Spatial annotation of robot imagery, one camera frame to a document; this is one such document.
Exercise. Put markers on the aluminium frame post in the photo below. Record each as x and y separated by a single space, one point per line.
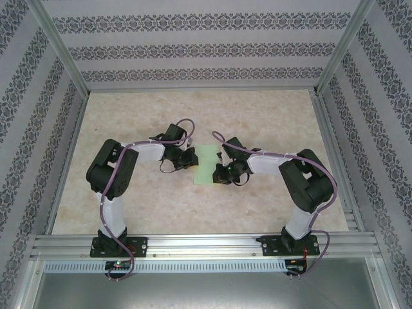
61 48
342 48

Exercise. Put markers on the aluminium right frame post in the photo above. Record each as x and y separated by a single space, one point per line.
342 48

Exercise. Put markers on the light green paper sheet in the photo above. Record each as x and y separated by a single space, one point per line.
206 161

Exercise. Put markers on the circuit board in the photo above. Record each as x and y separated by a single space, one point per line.
296 264
117 265

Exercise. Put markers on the right circuit board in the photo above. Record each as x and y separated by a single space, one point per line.
296 264

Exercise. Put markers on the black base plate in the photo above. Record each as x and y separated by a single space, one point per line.
141 246
270 246

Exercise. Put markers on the aluminium left frame post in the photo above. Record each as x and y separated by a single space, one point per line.
61 48

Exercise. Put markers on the aluminium mounting rail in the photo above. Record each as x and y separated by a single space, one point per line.
206 246

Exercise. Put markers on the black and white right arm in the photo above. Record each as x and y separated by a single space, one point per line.
267 164

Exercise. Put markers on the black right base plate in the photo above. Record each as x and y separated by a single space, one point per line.
270 246

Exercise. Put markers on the aluminium right side rail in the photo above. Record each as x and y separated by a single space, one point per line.
331 154

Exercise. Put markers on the aluminium left side rail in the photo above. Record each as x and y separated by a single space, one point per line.
71 154

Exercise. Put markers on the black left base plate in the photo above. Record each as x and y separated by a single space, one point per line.
141 246

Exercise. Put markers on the left circuit board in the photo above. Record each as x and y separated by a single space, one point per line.
117 265

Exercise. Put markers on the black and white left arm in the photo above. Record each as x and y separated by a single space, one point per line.
112 174

